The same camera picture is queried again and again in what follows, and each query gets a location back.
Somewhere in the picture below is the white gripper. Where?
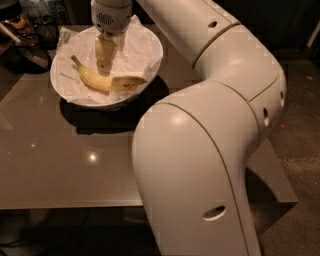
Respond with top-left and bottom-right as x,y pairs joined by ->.
91,0 -> 132,73

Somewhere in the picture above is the yellow banana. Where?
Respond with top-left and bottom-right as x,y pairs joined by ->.
71,55 -> 146,92

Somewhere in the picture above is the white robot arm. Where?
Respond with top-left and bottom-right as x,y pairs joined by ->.
132,0 -> 287,256

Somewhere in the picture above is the white bowl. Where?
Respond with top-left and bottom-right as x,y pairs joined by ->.
49,23 -> 164,110

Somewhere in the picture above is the white paper towel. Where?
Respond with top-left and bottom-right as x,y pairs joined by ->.
55,14 -> 159,106

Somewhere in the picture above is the dark appliance clutter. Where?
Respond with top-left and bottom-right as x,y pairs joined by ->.
0,0 -> 59,74

